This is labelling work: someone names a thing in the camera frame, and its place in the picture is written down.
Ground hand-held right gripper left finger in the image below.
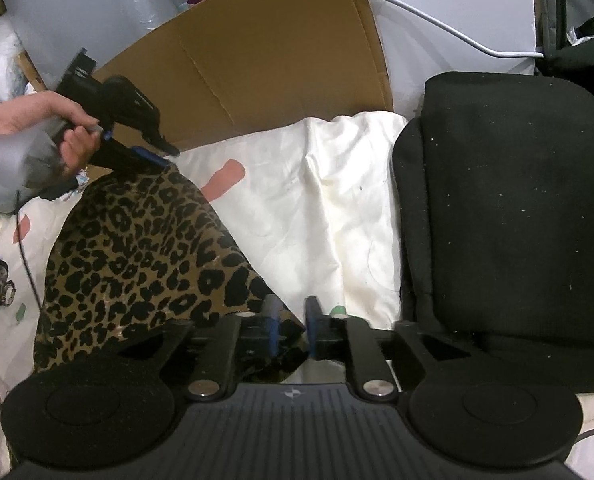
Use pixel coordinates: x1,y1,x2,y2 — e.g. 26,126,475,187
122,296,283,403

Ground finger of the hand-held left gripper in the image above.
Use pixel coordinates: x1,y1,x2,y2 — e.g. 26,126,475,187
137,125,181,157
94,137,173,168

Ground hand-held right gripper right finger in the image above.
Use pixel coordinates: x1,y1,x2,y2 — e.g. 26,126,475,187
304,296,472,403

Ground leopard print pants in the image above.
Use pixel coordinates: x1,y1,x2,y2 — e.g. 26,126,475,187
32,162,308,386

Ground person's left hand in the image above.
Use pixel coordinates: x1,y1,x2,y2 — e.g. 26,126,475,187
0,91,100,179

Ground flattened cardboard box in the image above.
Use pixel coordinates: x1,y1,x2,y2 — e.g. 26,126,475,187
14,0,395,153

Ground cream bear printed blanket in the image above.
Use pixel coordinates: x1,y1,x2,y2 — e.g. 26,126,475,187
0,112,594,480

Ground black bag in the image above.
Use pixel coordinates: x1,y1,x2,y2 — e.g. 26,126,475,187
534,17,594,126

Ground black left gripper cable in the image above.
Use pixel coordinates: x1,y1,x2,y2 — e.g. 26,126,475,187
12,200,45,311

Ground white cable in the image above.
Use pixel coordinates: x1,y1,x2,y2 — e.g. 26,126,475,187
364,0,545,58

